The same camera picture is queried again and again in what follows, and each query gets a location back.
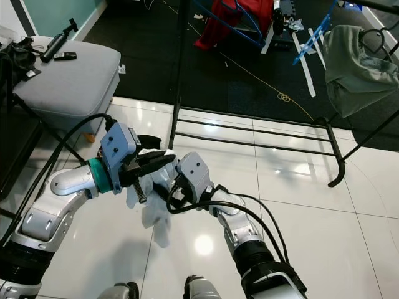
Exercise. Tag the black tripod stand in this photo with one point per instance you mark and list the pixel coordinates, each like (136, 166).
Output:
(56, 42)

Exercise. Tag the blue plastic clothes hanger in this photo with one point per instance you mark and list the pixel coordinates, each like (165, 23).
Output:
(227, 25)
(312, 36)

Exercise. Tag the crumpled silver wrapper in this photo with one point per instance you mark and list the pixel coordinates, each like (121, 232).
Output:
(295, 23)

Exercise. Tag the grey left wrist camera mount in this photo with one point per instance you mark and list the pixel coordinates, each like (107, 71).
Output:
(118, 149)

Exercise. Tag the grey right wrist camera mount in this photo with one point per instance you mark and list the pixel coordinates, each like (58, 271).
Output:
(194, 171)

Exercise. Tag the dark grey clothes hanger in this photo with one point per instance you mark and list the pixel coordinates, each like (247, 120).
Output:
(380, 34)

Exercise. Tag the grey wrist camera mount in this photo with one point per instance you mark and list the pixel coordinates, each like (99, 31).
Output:
(194, 171)
(118, 149)

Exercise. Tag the black remote control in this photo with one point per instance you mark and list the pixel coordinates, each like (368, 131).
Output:
(65, 56)

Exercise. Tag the black metal clothes rack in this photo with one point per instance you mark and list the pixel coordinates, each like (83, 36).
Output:
(177, 62)

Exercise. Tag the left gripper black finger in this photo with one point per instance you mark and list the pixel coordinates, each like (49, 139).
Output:
(156, 168)
(161, 156)

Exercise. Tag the black side table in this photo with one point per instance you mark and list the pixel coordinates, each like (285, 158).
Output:
(11, 156)

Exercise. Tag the grey upholstered ottoman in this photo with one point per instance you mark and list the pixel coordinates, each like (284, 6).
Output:
(68, 81)

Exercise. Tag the red garment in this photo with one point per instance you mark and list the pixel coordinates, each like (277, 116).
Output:
(215, 25)

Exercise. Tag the white cloth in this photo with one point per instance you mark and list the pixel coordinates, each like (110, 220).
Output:
(159, 212)

